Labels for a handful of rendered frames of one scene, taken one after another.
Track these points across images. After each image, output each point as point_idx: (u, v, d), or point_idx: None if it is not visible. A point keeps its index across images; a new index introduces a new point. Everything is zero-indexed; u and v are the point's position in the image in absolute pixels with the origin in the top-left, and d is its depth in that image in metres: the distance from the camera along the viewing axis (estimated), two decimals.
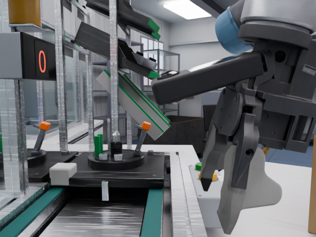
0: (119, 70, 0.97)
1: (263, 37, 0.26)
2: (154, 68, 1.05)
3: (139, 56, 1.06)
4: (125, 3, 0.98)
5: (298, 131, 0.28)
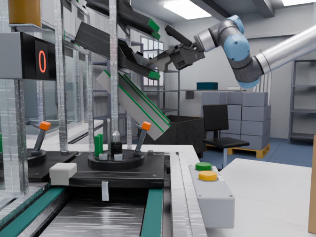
0: (119, 70, 0.97)
1: (194, 38, 0.98)
2: (154, 68, 1.05)
3: (139, 56, 1.06)
4: (125, 3, 0.98)
5: (180, 65, 1.00)
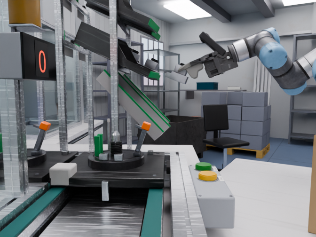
0: (119, 70, 0.97)
1: (229, 47, 0.98)
2: (185, 74, 1.05)
3: (154, 63, 1.05)
4: (125, 3, 0.98)
5: (213, 73, 1.00)
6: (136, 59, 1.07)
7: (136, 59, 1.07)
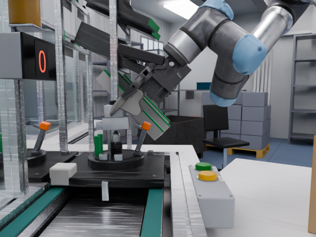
0: (119, 70, 0.97)
1: (166, 50, 0.63)
2: (124, 113, 0.68)
3: None
4: (125, 3, 0.98)
5: (161, 95, 0.64)
6: (136, 59, 1.07)
7: None
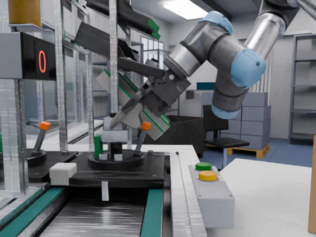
0: (119, 70, 0.97)
1: (166, 64, 0.63)
2: (124, 126, 0.68)
3: (154, 63, 1.05)
4: (125, 3, 0.98)
5: (161, 109, 0.64)
6: (136, 59, 1.07)
7: (136, 59, 1.07)
